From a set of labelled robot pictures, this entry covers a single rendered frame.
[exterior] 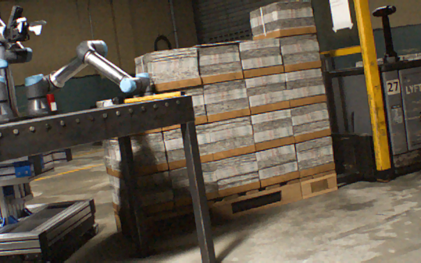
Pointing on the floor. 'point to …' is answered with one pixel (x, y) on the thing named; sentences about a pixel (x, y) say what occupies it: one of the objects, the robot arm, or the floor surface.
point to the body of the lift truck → (395, 110)
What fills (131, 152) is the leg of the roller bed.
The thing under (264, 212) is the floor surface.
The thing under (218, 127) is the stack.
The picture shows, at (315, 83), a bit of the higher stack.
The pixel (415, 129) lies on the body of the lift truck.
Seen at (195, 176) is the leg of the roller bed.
